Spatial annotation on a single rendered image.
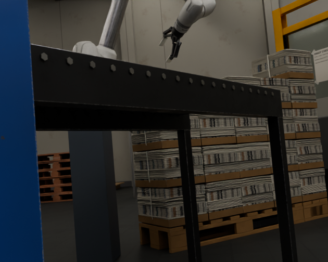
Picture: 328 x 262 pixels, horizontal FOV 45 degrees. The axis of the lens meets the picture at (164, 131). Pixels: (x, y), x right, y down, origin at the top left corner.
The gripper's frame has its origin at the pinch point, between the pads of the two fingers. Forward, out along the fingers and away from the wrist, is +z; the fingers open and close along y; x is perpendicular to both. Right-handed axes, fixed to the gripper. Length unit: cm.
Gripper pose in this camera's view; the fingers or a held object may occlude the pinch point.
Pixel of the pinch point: (164, 52)
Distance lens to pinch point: 251.5
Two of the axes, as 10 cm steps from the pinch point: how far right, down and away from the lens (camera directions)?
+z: -4.3, 5.5, 7.2
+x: 8.5, -0.3, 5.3
